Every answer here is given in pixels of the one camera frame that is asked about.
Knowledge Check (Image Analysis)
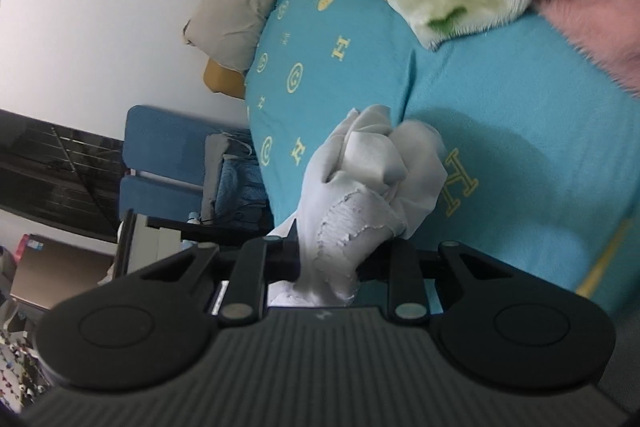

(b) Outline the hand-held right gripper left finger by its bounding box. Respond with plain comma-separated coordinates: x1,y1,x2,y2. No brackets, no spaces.
136,217,302,326

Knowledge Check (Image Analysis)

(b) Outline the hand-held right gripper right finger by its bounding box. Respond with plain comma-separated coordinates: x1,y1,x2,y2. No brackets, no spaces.
356,238,514,325

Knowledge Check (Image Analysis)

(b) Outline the white t-shirt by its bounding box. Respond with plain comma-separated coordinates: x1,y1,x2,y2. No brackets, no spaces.
266,104,449,309

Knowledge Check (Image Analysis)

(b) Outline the grey cloth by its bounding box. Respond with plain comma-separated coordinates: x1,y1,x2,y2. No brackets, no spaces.
201,132,236,220

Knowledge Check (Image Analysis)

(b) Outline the white table with black legs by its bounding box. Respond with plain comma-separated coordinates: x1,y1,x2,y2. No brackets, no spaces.
112,208,273,280

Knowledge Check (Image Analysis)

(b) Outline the blue covered chair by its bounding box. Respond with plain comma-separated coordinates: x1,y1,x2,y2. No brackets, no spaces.
118,176,273,233
122,105,264,180

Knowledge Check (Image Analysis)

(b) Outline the bed with teal printed sheet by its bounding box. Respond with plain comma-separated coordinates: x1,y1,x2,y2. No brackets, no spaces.
243,0,640,323

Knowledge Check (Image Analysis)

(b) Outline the yellow bed headboard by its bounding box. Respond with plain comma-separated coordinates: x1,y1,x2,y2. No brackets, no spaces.
202,59,249,100

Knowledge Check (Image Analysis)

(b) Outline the dark window with grille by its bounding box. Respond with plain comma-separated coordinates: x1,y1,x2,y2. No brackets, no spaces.
0,108,125,240

